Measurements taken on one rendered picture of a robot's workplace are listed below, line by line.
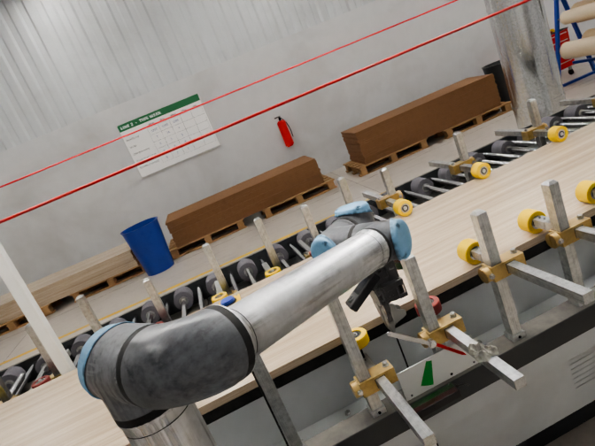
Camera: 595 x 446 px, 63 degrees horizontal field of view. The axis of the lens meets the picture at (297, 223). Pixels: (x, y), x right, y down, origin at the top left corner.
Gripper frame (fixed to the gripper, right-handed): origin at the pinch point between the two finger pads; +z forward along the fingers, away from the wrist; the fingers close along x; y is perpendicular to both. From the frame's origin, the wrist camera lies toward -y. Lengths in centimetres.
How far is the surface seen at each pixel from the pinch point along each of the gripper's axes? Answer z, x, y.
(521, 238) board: 8, 26, 62
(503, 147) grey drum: 16, 153, 150
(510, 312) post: 18.0, 6.1, 39.0
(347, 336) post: -0.3, 6.1, -10.8
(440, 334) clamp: 12.6, 5.4, 15.2
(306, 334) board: 7.7, 33.8, -19.0
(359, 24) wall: -115, 707, 325
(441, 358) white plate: 20.3, 5.4, 12.8
